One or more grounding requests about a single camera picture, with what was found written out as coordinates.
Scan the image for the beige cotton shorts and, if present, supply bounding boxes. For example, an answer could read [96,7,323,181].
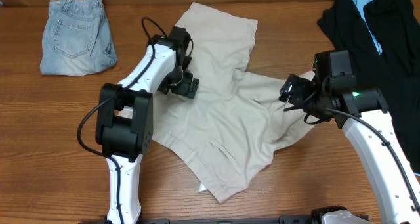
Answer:
[153,3,311,202]

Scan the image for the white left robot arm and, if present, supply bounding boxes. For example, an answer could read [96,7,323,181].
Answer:
[95,26,200,223]

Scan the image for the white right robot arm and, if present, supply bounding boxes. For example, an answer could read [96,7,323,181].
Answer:
[279,51,419,223]

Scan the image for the light blue shirt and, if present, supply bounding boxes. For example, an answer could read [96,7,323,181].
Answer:
[347,0,383,56]

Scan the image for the folded light blue jeans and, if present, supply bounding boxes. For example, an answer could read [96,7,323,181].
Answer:
[40,0,118,76]

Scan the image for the black garment pile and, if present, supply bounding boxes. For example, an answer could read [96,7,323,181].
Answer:
[318,0,419,173]

